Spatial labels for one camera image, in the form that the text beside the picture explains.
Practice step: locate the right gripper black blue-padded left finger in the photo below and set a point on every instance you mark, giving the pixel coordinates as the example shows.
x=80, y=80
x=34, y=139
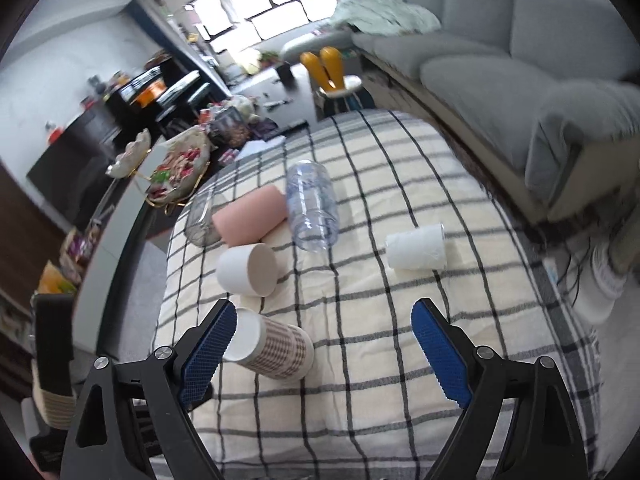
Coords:
x=173, y=379

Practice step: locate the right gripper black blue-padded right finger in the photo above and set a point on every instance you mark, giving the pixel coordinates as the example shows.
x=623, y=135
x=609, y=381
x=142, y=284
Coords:
x=543, y=440

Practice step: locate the checkered paper cup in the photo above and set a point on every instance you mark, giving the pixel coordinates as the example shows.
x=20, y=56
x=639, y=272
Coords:
x=269, y=348

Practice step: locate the white textured cup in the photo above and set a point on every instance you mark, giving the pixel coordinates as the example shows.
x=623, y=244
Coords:
x=420, y=249

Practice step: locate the white beige-lined cup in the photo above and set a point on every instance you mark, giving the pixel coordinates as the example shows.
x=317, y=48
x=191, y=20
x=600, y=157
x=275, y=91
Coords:
x=249, y=270

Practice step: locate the clear glass cup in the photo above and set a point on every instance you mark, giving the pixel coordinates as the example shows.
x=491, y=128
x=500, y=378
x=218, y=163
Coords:
x=200, y=230

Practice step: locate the pink cup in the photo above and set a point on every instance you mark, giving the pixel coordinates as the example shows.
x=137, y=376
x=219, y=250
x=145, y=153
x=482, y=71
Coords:
x=249, y=218

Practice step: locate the clear plastic bottle cup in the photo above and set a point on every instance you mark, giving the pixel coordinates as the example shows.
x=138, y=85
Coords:
x=312, y=207

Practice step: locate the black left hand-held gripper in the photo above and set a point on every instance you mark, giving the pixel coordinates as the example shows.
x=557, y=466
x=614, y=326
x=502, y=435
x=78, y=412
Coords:
x=54, y=398

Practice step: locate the white electric heater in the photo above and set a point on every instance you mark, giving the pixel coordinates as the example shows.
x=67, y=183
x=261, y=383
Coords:
x=599, y=284

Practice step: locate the snack bags on cabinet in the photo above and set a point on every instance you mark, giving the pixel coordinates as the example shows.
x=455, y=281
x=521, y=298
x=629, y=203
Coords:
x=76, y=252

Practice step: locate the white tv cabinet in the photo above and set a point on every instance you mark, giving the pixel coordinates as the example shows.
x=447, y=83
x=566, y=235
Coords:
x=123, y=211

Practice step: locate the black television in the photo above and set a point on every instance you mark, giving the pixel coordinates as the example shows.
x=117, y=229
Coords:
x=71, y=172

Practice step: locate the plaid tablecloth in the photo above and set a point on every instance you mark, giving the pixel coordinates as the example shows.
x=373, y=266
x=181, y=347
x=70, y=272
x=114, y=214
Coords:
x=371, y=406

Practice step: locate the two-tier snack tray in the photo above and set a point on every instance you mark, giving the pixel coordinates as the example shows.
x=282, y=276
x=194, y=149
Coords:
x=175, y=178

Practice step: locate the grey sectional sofa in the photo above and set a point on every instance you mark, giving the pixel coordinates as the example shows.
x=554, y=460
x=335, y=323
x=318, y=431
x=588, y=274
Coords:
x=540, y=92

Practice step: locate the clear nut jar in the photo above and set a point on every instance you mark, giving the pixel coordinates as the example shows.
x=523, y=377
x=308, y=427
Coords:
x=229, y=128

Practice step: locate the black upright piano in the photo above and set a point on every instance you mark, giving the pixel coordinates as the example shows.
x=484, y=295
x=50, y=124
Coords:
x=151, y=98

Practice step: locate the black remote control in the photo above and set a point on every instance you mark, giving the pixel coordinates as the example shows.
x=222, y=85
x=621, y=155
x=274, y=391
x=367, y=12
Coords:
x=293, y=127

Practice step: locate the dark coffee table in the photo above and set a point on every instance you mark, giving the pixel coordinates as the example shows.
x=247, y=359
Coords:
x=283, y=103

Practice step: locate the yellow rabbit-ear stool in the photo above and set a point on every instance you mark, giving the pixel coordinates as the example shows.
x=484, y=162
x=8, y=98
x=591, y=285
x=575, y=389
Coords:
x=337, y=91

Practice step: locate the black mug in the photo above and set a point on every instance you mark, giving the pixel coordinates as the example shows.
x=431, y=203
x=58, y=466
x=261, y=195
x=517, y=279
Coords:
x=285, y=75

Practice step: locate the light green blanket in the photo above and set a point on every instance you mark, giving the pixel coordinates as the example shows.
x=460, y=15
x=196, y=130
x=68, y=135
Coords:
x=384, y=17

